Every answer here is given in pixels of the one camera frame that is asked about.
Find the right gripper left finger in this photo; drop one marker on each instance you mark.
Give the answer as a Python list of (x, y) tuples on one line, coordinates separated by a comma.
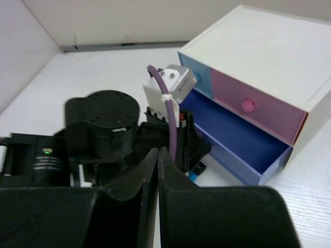
[(122, 215)]

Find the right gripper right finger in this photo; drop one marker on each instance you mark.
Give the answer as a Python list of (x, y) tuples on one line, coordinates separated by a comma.
[(194, 216)]

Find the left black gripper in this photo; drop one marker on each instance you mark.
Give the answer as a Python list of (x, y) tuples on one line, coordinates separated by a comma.
[(102, 133)]

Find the blue cap black marker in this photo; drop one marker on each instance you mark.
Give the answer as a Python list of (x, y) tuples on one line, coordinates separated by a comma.
[(197, 171)]

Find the purple blue drawer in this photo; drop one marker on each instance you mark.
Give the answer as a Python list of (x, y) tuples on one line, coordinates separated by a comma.
[(247, 152)]

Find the light blue drawer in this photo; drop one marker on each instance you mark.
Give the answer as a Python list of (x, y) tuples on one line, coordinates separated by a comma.
[(201, 72)]

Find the pink drawer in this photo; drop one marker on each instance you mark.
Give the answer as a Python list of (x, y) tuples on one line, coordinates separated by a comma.
[(270, 114)]

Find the white drawer organizer cabinet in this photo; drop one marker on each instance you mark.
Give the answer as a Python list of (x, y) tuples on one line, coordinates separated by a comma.
[(287, 57)]

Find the metal rail back edge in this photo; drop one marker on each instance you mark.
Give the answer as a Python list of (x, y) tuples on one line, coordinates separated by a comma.
[(121, 46)]

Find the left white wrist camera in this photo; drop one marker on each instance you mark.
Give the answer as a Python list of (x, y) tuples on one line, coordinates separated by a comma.
[(179, 81)]

